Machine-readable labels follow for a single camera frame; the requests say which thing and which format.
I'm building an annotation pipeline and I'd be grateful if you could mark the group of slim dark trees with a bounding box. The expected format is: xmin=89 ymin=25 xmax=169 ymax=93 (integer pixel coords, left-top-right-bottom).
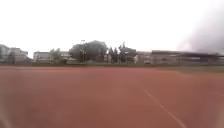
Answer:
xmin=107 ymin=41 xmax=137 ymax=64

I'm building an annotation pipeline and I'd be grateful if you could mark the large dark green tree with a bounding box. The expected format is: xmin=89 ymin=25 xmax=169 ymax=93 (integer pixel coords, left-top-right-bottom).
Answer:
xmin=68 ymin=40 xmax=109 ymax=63

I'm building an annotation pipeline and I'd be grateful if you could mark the light pole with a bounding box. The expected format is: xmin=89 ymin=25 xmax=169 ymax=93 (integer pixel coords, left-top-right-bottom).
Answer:
xmin=80 ymin=39 xmax=87 ymax=63

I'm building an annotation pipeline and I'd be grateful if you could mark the small green tree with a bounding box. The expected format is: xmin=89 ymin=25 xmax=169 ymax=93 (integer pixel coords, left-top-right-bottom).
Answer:
xmin=48 ymin=47 xmax=64 ymax=64

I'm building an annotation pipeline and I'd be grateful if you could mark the pale low building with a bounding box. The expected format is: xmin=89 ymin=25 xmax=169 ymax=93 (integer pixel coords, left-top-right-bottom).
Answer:
xmin=32 ymin=50 xmax=76 ymax=64

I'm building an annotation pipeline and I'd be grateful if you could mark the long low building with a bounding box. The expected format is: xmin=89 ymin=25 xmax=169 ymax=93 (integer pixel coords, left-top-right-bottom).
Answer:
xmin=135 ymin=49 xmax=224 ymax=66

